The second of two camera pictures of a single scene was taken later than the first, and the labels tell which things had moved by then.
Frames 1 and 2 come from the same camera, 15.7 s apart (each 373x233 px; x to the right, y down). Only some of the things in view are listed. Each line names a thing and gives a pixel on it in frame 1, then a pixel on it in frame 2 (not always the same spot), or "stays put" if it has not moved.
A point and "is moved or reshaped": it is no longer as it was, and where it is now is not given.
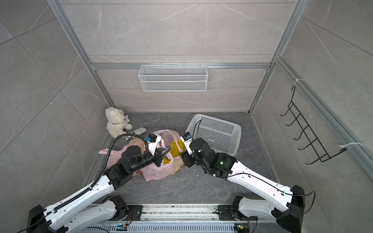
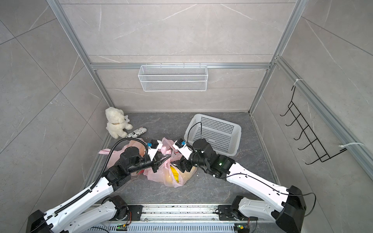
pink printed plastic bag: [115, 157] stays put
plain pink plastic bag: [172, 161] is moved or reshaped
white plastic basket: [224, 136] stays put
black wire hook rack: [323, 156] stays put
